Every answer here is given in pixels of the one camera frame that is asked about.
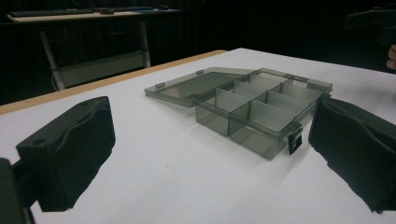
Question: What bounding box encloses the grey transparent compartment box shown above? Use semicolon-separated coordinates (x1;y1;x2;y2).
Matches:
144;66;333;161

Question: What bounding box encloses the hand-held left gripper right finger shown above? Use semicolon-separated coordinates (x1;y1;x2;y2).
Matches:
307;97;396;214

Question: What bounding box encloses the black keyboard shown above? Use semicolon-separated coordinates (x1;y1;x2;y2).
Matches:
8;8;96;18

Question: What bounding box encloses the white-legged desk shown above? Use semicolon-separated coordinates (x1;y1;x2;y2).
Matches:
6;8;181;91

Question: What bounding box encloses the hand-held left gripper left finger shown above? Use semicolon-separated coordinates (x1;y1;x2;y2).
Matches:
16;95;117;213

